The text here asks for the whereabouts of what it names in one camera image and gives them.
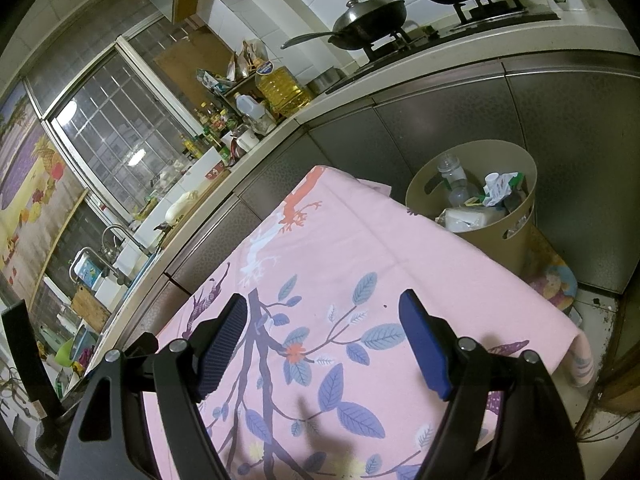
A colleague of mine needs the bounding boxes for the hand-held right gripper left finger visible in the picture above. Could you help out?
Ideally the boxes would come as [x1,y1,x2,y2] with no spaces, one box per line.
[57,293,249,480]

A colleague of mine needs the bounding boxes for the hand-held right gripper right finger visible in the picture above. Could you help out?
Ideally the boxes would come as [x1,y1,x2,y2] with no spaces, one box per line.
[397,288,585,480]

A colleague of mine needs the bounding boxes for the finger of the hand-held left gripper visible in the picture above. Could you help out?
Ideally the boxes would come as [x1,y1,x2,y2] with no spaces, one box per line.
[0,300,66,423]

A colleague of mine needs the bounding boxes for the beige trash bin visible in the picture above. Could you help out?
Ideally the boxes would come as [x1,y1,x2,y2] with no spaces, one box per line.
[405,139,538,281]

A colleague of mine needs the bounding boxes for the transparent plastic pack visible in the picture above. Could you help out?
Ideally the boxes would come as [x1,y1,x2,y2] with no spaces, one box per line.
[437,205,508,233]

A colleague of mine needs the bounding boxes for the clear bottle with green label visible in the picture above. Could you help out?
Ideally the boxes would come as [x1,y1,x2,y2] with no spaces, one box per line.
[437,152,481,206]

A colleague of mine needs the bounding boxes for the white paper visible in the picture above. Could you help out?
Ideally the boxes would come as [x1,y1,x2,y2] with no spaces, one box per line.
[482,171,523,207]

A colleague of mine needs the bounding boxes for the green plastic bowl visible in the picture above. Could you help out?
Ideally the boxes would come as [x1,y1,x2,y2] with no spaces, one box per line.
[52,340,81,366]

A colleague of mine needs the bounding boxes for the dark stained cutting board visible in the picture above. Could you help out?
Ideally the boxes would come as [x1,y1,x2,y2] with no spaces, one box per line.
[71,287,112,332]

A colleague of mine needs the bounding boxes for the blue white box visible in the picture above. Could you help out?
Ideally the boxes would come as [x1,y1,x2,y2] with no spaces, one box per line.
[70,255,108,291]

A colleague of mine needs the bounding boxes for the chrome gooseneck faucet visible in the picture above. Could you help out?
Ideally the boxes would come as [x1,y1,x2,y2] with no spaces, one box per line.
[70,246,121,281]
[102,224,133,261]

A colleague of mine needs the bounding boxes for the pink floral tablecloth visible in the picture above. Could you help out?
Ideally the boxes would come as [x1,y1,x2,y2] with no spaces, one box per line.
[142,165,596,480]

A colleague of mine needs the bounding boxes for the white sink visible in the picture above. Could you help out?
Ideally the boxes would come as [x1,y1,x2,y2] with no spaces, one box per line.
[95,240,161,301]

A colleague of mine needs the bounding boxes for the printed round cushion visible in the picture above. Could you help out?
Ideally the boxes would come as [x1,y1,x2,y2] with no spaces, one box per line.
[522,225,578,311]

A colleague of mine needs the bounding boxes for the white radish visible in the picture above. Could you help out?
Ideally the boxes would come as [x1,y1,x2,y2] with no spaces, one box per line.
[165,191,201,221]

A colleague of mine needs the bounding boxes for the long wooden cutting board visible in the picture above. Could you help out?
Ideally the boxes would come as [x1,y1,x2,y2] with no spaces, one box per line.
[160,170,231,246]

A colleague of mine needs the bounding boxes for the row of sauce bottles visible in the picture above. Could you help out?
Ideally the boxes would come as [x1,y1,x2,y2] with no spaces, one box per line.
[180,100,241,161]

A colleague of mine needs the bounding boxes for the kitchen counter cabinet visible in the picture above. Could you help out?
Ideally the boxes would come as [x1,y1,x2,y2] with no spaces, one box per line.
[75,10,640,376]

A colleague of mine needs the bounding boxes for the white plastic jug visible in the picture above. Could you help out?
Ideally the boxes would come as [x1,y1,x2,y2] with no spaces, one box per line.
[235,92,276,133]

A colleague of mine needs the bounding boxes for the barred window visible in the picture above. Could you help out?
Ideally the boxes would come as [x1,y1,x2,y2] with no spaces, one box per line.
[25,25,241,221]

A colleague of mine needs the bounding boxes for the large yellow oil bottle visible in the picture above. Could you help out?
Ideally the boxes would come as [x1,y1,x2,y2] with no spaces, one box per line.
[255,57,312,118]

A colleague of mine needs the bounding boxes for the small metal pot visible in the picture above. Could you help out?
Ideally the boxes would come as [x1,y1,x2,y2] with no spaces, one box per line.
[306,67,346,96]

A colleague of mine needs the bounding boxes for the black wok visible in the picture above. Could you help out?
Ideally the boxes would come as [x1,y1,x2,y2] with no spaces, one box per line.
[280,0,407,51]

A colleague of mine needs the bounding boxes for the gas stove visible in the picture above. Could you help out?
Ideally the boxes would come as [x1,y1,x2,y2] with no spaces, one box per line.
[327,0,561,93]

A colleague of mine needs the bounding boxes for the fruit wall poster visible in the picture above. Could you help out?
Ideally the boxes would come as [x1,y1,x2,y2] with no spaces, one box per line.
[0,80,88,301]

